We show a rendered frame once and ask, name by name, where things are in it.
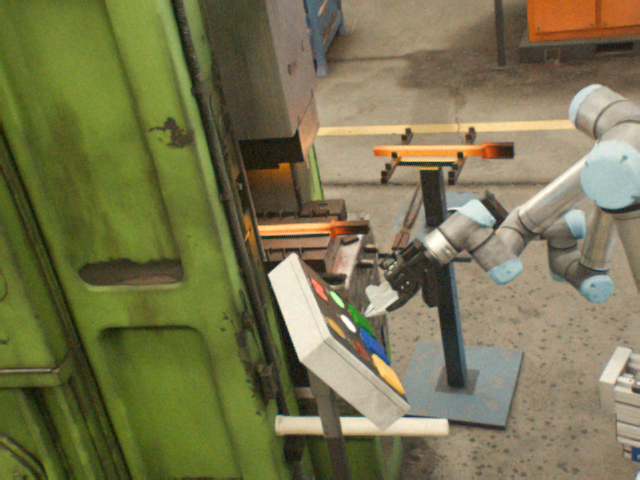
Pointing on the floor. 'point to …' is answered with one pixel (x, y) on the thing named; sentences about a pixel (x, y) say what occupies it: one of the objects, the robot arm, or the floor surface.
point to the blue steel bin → (323, 28)
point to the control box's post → (328, 411)
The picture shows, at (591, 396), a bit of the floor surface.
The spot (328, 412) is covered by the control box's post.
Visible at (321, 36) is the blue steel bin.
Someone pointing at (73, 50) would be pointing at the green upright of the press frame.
